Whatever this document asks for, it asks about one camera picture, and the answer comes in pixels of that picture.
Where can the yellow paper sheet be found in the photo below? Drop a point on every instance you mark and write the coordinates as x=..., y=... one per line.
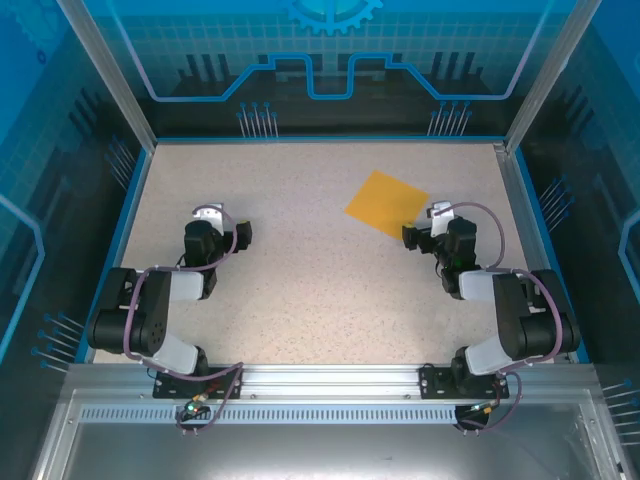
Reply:
x=385, y=200

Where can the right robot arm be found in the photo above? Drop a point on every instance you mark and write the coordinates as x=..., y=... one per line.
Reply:
x=525, y=320

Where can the sheet metal tray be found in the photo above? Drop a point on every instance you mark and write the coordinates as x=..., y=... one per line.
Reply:
x=320, y=450

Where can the blue table edge strip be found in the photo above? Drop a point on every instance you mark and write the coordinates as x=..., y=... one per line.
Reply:
x=541, y=225
x=119, y=255

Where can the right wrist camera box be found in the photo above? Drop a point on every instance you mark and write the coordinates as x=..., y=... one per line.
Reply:
x=440, y=215

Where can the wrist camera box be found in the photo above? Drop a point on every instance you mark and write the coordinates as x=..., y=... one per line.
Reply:
x=440, y=215
x=212, y=214

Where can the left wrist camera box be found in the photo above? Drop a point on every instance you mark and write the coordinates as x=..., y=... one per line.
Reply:
x=212, y=214

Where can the aluminium table side rail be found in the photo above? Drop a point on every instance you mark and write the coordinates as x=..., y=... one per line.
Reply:
x=527, y=225

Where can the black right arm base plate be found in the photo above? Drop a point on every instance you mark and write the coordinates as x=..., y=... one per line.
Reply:
x=435, y=382

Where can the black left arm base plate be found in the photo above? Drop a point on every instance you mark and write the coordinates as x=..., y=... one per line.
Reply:
x=170, y=387

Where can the long aluminium mounting rail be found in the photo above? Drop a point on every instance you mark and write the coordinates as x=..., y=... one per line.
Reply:
x=330, y=380

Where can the aluminium frame post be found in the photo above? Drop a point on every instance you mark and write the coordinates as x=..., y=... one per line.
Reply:
x=555, y=75
x=107, y=75

